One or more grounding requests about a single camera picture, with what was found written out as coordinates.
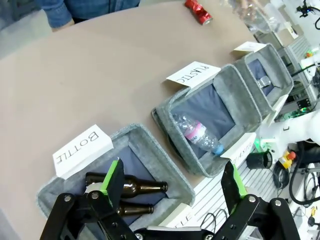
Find silver can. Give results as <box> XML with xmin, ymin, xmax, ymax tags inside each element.
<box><xmin>256</xmin><ymin>76</ymin><xmax>272</xmax><ymax>88</ymax></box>

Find yellow emergency stop button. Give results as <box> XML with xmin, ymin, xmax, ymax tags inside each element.
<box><xmin>278</xmin><ymin>149</ymin><xmax>297</xmax><ymax>169</ymax></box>

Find plastic bottle with blue cap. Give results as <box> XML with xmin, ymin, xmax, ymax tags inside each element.
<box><xmin>172</xmin><ymin>112</ymin><xmax>225</xmax><ymax>156</ymax></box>

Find slotted aluminium base plate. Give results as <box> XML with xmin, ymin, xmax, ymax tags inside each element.
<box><xmin>192</xmin><ymin>149</ymin><xmax>301</xmax><ymax>226</ymax></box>

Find crushed red soda can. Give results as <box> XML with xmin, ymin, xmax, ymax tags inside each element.
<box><xmin>184</xmin><ymin>0</ymin><xmax>213</xmax><ymax>26</ymax></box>

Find white PLASTIC label card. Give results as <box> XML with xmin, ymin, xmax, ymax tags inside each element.
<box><xmin>166</xmin><ymin>61</ymin><xmax>222</xmax><ymax>91</ymax></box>

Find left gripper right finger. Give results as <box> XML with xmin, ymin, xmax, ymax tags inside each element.
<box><xmin>212</xmin><ymin>160</ymin><xmax>301</xmax><ymax>240</ymax></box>

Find white can basket side card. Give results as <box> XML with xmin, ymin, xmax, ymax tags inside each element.
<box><xmin>268</xmin><ymin>94</ymin><xmax>290</xmax><ymax>123</ymax></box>

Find black cup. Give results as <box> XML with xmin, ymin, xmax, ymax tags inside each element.
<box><xmin>246</xmin><ymin>149</ymin><xmax>273</xmax><ymax>171</ymax></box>

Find clear plastic bottle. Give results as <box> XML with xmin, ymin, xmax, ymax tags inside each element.
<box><xmin>232</xmin><ymin>0</ymin><xmax>276</xmax><ymax>35</ymax></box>

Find green circuit board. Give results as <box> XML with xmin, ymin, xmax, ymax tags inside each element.
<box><xmin>282</xmin><ymin>98</ymin><xmax>312</xmax><ymax>119</ymax></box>

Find white plastic basket side card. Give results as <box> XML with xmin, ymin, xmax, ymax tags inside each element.
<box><xmin>219</xmin><ymin>132</ymin><xmax>258</xmax><ymax>168</ymax></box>

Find grey felt bottle basket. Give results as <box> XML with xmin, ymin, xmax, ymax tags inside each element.
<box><xmin>36</xmin><ymin>122</ymin><xmax>196</xmax><ymax>226</ymax></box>

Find grey felt can basket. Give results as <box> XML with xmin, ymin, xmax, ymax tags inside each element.
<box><xmin>233</xmin><ymin>42</ymin><xmax>295</xmax><ymax>118</ymax></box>

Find brown glass beer bottle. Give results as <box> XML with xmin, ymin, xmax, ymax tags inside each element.
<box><xmin>116</xmin><ymin>203</ymin><xmax>155</xmax><ymax>217</ymax></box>
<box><xmin>85</xmin><ymin>172</ymin><xmax>169</xmax><ymax>200</ymax></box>

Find cardboard box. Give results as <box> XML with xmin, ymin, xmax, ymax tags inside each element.
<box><xmin>273</xmin><ymin>21</ymin><xmax>300</xmax><ymax>47</ymax></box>

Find coiled black cable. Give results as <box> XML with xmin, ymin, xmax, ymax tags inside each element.
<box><xmin>272</xmin><ymin>162</ymin><xmax>291</xmax><ymax>190</ymax></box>

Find person's denim shirt torso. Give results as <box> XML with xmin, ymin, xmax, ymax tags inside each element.
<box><xmin>64</xmin><ymin>0</ymin><xmax>141</xmax><ymax>21</ymax></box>

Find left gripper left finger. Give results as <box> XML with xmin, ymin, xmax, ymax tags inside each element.
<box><xmin>39</xmin><ymin>157</ymin><xmax>138</xmax><ymax>240</ymax></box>

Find white BOTTLE label card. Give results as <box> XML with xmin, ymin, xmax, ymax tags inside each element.
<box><xmin>52</xmin><ymin>124</ymin><xmax>114</xmax><ymax>180</ymax></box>

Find person's right forearm denim sleeve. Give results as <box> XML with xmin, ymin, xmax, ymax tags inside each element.
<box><xmin>34</xmin><ymin>0</ymin><xmax>76</xmax><ymax>32</ymax></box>

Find white bottle basket side card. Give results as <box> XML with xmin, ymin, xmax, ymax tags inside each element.
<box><xmin>158</xmin><ymin>202</ymin><xmax>198</xmax><ymax>229</ymax></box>

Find thin black cable loops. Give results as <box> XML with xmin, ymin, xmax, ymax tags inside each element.
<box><xmin>199</xmin><ymin>208</ymin><xmax>230</xmax><ymax>227</ymax></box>

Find black camera device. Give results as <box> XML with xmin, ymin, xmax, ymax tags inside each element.
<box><xmin>296</xmin><ymin>0</ymin><xmax>316</xmax><ymax>18</ymax></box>

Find white can label card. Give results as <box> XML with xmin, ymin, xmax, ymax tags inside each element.
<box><xmin>232</xmin><ymin>41</ymin><xmax>268</xmax><ymax>55</ymax></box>

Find person's left hand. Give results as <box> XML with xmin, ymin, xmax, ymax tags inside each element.
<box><xmin>239</xmin><ymin>0</ymin><xmax>261</xmax><ymax>8</ymax></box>

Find thick black cable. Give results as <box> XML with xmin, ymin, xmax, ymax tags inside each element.
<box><xmin>288</xmin><ymin>141</ymin><xmax>320</xmax><ymax>206</ymax></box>

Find grey felt plastic basket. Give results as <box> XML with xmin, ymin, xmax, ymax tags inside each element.
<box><xmin>151</xmin><ymin>63</ymin><xmax>263</xmax><ymax>178</ymax></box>

